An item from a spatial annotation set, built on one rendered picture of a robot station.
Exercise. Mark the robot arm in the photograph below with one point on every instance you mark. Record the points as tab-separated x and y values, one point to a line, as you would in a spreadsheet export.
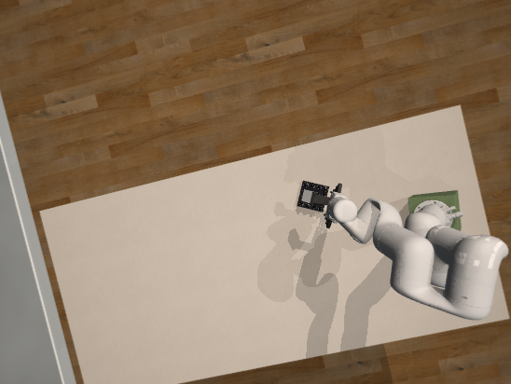
421	257

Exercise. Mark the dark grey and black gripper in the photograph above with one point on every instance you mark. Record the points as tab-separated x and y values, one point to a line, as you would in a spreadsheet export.
336	193

